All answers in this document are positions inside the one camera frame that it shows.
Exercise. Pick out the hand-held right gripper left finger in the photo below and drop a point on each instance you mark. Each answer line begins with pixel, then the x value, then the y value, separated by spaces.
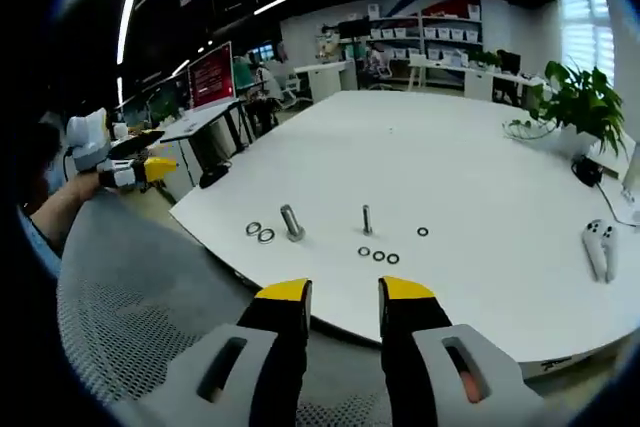
pixel 280 327

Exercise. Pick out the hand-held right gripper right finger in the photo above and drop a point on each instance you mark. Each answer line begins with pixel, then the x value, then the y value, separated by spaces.
pixel 415 317

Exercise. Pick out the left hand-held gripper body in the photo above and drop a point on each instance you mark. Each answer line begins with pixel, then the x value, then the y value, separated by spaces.
pixel 87 142

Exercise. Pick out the small steel washer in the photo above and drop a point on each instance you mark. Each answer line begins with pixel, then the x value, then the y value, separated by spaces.
pixel 419 231
pixel 388 258
pixel 360 251
pixel 374 256

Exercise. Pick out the large steel washer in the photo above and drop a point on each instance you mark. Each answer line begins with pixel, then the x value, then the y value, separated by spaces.
pixel 259 235
pixel 247 228

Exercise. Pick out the large threaded stud bolt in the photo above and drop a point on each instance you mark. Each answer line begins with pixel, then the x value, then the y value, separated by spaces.
pixel 290 222

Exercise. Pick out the small threaded stud bolt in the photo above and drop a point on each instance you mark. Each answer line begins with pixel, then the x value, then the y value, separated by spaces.
pixel 366 219

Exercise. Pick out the white desk with black legs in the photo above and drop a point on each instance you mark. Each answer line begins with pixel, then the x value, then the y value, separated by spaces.
pixel 200 122

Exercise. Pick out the monitor with red screen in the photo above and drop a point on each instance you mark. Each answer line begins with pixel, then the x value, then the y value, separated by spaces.
pixel 212 74

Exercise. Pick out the grey mesh office chair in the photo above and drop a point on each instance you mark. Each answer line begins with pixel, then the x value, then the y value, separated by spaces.
pixel 150 287

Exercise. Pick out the white handheld controller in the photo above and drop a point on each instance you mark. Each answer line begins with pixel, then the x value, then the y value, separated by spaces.
pixel 610 252
pixel 594 247

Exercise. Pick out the white background desk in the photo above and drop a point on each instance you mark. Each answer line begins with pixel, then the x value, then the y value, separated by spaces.
pixel 325 77

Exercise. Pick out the black power adapter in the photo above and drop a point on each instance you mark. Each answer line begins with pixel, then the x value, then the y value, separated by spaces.
pixel 586 169

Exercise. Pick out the white plant pot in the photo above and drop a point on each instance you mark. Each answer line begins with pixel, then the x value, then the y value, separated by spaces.
pixel 575 142

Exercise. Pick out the black monitor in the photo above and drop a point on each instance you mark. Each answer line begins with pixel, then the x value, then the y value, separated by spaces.
pixel 354 27

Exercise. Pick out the long white desk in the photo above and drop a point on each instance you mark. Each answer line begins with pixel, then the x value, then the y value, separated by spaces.
pixel 475 77

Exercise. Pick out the green potted plant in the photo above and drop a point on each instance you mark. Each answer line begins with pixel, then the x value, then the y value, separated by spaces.
pixel 585 97

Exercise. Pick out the shelf with white boxes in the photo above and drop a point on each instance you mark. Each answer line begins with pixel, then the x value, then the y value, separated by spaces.
pixel 440 32

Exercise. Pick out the window blinds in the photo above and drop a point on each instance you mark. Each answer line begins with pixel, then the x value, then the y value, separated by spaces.
pixel 590 27

